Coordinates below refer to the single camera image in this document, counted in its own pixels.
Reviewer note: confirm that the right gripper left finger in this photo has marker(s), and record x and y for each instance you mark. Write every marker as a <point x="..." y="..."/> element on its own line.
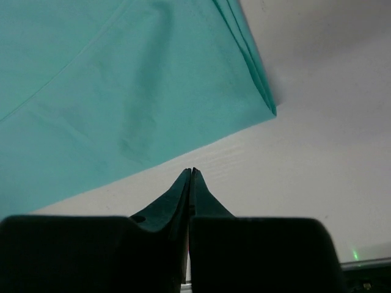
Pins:
<point x="145" y="252"/>

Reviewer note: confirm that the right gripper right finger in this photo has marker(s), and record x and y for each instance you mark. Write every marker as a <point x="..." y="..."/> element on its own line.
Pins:
<point x="257" y="254"/>

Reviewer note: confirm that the teal t-shirt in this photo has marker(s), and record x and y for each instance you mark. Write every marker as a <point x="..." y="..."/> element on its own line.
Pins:
<point x="95" y="91"/>

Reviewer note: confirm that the aluminium mounting rail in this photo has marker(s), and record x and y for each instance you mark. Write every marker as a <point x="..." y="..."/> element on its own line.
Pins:
<point x="366" y="264"/>

